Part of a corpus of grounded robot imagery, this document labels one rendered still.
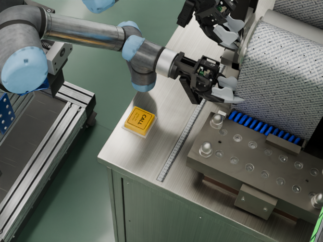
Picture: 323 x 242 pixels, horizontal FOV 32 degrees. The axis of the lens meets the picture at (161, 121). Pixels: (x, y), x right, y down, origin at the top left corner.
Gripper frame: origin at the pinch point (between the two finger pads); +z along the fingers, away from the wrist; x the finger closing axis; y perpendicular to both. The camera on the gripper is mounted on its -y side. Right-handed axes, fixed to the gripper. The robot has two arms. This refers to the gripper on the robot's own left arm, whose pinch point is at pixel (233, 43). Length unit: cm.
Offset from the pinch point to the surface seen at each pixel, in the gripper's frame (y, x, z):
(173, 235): -51, -31, 45
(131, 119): -36.9, -17.0, 3.1
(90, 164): -128, 0, 38
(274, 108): 1.4, -6.1, 19.9
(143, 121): -34.7, -15.9, 5.8
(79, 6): -163, 81, -3
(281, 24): 6.3, 11.4, 6.5
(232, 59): -6.8, 1.9, 6.0
